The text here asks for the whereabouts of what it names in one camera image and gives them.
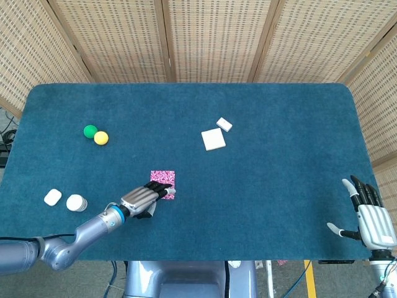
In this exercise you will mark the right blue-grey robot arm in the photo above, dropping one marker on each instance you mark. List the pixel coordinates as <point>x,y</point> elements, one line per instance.
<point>384,273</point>

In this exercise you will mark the black power strip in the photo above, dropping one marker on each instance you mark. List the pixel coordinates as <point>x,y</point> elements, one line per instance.
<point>3,155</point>

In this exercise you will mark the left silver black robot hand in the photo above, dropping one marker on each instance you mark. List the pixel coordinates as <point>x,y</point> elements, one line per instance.
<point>139,198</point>

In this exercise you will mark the pale yellow sticky note pad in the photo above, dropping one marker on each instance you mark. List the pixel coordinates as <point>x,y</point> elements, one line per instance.
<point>213,139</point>

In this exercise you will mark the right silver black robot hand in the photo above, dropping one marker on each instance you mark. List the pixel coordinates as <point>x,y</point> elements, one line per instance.
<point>373,223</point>

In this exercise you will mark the small white box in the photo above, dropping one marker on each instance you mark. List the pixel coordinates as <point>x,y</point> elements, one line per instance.
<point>224,124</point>

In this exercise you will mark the black bar under table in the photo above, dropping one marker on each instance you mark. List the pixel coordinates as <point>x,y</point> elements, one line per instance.
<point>336,261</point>

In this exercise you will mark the green foam ball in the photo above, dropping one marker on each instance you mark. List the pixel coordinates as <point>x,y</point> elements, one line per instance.
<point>89,131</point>

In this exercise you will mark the white rounded case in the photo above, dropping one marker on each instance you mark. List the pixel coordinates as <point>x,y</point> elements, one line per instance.
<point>52,197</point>

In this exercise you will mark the yellow floor tape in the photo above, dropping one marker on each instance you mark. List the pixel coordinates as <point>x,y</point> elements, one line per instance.
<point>310,279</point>

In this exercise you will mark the blue-grey robot torso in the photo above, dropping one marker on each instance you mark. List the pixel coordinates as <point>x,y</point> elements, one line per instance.
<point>186,279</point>

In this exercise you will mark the white round jar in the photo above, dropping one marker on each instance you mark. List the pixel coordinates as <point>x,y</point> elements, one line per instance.
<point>76,202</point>

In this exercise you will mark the blue carpet table cover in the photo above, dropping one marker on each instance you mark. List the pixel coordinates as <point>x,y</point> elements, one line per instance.
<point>248,192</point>

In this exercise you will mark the yellow foam ball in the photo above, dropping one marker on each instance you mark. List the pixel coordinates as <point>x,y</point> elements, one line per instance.
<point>101,138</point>

